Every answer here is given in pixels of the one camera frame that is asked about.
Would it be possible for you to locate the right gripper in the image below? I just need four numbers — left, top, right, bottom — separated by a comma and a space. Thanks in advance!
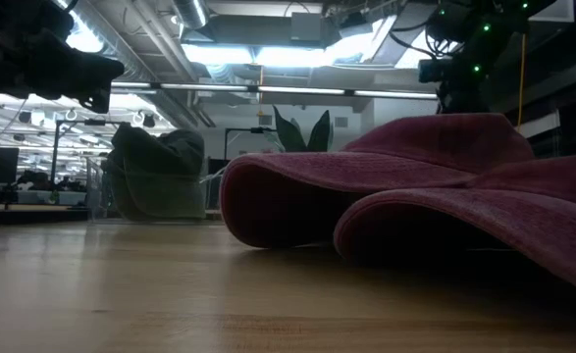
437, 51, 504, 115

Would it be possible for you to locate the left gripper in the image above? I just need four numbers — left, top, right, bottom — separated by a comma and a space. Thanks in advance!
0, 0, 126, 115

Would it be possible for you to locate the dark green baseball cap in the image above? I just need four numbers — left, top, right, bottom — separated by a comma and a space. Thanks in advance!
104, 122, 208, 222

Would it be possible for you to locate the maroon baseball cap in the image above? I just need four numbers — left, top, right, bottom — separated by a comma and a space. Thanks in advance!
333, 154, 576, 300
220, 112, 537, 249

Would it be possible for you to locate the person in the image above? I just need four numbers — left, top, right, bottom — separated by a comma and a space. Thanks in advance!
22, 170, 56, 192

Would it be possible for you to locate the clear plastic bin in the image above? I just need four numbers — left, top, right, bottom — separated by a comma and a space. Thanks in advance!
84, 155, 226, 225

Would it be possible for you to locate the black bar with LED strips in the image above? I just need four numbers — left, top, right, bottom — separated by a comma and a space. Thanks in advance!
110, 80, 441, 100

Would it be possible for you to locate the grey ceiling box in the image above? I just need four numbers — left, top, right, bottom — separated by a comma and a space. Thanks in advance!
289, 12, 324, 43

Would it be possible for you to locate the snake plant in white pot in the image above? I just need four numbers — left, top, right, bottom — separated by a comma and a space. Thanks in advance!
271, 105, 334, 154

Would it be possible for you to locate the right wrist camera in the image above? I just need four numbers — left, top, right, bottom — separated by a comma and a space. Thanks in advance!
418, 58, 448, 84

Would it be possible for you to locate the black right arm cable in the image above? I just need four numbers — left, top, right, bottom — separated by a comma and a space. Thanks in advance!
389, 17, 448, 61

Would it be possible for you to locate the black metal stand frame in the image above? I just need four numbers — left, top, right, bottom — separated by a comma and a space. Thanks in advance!
50, 119, 122, 197
224, 126, 278, 161

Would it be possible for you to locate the round silver ventilation duct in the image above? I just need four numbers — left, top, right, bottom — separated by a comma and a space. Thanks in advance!
172, 0, 211, 30

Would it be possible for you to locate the black aluminium frame rail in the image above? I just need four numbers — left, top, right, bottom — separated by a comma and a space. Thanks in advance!
0, 208, 92, 227

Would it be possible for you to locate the thin yellow hanging cord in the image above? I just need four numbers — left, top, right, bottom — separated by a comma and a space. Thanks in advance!
256, 64, 266, 118

